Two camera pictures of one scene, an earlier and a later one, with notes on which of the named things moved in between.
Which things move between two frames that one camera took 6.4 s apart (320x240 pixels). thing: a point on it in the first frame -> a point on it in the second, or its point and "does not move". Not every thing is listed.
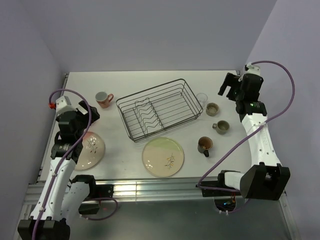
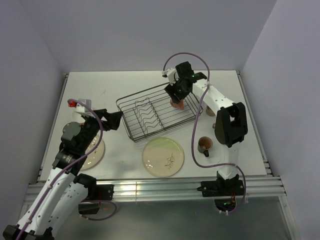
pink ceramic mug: (103, 99) -> (180, 105)
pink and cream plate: (92, 149) does not move
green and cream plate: (163, 157) does not move
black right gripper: (231, 80) -> (171, 90)
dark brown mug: (205, 143) does not move
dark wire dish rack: (153, 110) does not move
